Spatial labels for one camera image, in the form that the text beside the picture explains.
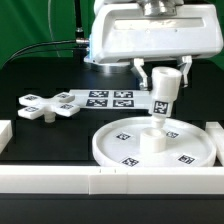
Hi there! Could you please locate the black cable upper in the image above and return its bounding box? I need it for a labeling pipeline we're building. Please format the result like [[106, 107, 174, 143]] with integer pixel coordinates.
[[6, 39, 90, 64]]

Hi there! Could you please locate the black cable lower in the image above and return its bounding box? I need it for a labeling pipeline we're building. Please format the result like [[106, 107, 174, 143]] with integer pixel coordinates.
[[9, 47, 90, 63]]

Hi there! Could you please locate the white left fence block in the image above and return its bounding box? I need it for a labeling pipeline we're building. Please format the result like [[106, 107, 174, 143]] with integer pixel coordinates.
[[0, 120, 13, 154]]

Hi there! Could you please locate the white front fence bar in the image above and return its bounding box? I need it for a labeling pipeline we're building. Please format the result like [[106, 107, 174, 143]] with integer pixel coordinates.
[[0, 165, 224, 195]]

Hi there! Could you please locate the white round table top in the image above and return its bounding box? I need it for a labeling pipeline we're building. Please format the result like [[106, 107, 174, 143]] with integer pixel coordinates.
[[92, 117, 216, 168]]

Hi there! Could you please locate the white cross-shaped table base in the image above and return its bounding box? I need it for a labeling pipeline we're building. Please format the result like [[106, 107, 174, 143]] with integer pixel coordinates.
[[18, 92, 80, 123]]

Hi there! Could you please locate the white fence block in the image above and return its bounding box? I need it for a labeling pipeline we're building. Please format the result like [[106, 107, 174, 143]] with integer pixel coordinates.
[[206, 122, 224, 167], [0, 120, 13, 154]]

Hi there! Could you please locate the black vertical pole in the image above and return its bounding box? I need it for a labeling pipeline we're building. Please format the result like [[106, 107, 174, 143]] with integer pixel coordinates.
[[74, 0, 84, 61]]

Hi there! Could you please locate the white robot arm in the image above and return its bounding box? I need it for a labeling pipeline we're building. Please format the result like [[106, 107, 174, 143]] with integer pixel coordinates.
[[85, 0, 224, 90]]

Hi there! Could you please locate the white marker tag sheet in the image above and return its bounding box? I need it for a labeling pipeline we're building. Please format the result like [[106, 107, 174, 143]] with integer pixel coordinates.
[[70, 89, 152, 110]]

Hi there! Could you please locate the black cable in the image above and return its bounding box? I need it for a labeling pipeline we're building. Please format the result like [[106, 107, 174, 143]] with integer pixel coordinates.
[[6, 39, 90, 64], [9, 47, 90, 63]]

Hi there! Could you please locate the white right fence block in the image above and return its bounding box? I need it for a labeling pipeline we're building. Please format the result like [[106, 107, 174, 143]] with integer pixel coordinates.
[[206, 122, 224, 167]]

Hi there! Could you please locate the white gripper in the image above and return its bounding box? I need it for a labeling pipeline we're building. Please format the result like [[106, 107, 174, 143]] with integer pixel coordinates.
[[90, 2, 223, 90]]

